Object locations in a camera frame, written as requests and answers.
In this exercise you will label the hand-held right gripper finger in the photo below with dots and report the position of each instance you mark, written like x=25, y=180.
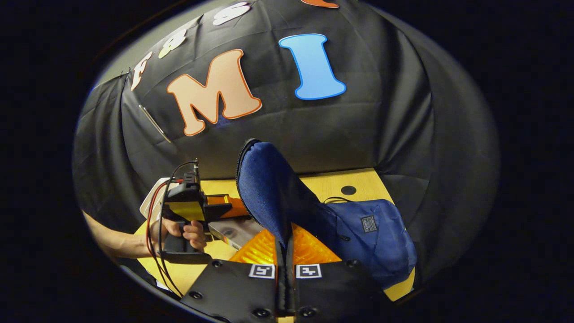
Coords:
x=280, y=287
x=290, y=287

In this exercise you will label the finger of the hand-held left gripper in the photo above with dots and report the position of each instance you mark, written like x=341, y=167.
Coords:
x=233, y=208

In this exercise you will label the grey cover book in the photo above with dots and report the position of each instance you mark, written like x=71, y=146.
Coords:
x=237, y=233

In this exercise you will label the white bookshelf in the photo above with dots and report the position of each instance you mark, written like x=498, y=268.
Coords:
x=150, y=202

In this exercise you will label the blue schoolbag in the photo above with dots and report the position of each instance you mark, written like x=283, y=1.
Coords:
x=372, y=237

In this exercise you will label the black round table grommet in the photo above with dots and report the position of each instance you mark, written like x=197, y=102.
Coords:
x=348, y=190

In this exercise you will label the black backdrop cloth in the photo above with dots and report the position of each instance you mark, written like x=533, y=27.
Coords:
x=336, y=134

